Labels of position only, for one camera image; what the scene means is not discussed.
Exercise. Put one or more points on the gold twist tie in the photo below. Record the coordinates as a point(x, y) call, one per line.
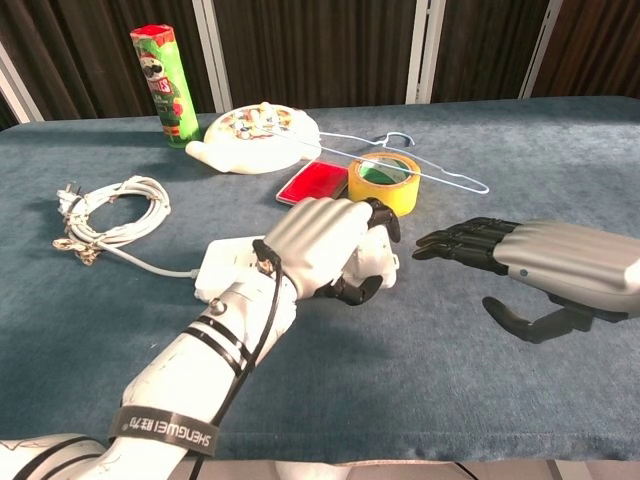
point(80, 252)

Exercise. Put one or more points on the green Pringles can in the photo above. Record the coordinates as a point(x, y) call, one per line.
point(167, 90)

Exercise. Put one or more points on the red ink pad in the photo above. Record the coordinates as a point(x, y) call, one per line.
point(315, 180)

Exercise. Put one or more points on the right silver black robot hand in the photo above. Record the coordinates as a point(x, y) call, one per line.
point(565, 260)

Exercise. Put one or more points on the dark brown curtain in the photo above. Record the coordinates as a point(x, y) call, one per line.
point(325, 50)

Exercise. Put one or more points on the white power strip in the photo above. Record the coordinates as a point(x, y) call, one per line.
point(225, 260)

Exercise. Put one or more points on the yellow tape roll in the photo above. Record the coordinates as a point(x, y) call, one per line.
point(390, 192)

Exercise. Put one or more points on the white metal post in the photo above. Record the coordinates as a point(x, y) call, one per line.
point(212, 55)
point(540, 50)
point(20, 90)
point(425, 50)

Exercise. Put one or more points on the white plastic block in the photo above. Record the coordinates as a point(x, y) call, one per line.
point(372, 250)

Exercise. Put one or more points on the white round toy board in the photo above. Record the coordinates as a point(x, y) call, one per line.
point(250, 150)

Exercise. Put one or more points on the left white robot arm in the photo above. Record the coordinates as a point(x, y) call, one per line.
point(200, 360)

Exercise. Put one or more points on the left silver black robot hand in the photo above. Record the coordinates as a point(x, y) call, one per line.
point(320, 240)

